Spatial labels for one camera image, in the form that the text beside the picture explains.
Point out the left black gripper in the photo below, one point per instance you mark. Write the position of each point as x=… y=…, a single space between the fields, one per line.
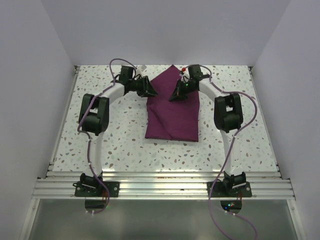
x=146 y=88

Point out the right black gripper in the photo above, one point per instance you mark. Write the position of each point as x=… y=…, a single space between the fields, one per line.
x=179 y=96

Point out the purple cloth mat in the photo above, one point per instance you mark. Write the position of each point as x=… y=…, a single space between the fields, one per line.
x=172 y=120

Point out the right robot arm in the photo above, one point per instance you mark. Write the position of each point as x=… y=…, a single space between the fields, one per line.
x=228 y=119

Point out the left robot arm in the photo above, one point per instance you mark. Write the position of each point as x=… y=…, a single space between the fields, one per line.
x=94 y=118

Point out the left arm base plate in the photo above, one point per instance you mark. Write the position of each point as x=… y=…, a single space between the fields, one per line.
x=110 y=188

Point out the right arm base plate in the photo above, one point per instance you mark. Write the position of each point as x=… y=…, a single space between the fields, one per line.
x=220 y=191

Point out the aluminium rail frame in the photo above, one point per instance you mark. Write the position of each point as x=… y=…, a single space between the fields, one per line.
x=162 y=169

